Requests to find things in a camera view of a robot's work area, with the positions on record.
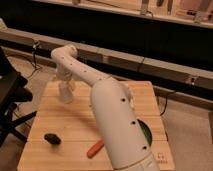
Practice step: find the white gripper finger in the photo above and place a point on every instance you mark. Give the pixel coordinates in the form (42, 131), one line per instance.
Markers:
(72, 85)
(54, 79)

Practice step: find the black chair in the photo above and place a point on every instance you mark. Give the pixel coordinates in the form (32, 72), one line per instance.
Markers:
(12, 90)

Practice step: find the green ceramic bowl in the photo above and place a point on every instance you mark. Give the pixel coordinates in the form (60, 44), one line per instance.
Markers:
(146, 130)

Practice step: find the wooden board table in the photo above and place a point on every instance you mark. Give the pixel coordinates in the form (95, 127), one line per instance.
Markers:
(74, 124)

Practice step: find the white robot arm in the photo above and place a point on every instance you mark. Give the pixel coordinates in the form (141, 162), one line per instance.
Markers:
(124, 140)

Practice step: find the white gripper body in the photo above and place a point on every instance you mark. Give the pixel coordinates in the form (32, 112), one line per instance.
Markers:
(63, 74)

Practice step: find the white ceramic cup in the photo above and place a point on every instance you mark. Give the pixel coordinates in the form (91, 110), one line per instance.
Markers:
(65, 92)

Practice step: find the black computer mouse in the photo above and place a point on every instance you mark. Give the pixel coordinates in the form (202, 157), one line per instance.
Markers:
(52, 139)

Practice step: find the orange carrot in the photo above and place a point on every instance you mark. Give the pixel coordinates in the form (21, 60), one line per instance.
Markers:
(95, 149)

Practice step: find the small white bottle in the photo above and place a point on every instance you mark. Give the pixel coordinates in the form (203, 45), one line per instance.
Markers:
(130, 96)

